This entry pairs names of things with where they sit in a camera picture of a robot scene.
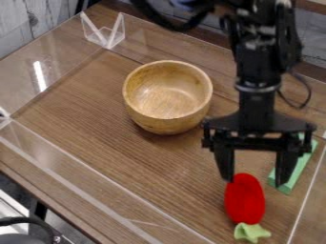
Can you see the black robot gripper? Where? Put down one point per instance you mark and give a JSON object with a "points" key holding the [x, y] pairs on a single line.
{"points": [[282, 134]]}

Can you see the red felt strawberry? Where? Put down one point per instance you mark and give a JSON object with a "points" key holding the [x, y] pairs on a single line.
{"points": [[244, 208]]}

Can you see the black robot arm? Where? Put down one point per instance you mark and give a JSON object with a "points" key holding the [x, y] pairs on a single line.
{"points": [[265, 50]]}

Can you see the green rectangular block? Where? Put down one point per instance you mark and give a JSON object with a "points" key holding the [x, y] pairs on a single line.
{"points": [[303, 160]]}

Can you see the wooden bowl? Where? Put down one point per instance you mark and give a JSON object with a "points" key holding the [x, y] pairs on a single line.
{"points": [[167, 95]]}

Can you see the black metal table leg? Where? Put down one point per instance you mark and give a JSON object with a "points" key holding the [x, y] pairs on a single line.
{"points": [[37, 209]]}

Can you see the clear acrylic corner bracket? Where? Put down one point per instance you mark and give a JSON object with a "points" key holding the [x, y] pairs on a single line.
{"points": [[105, 37]]}

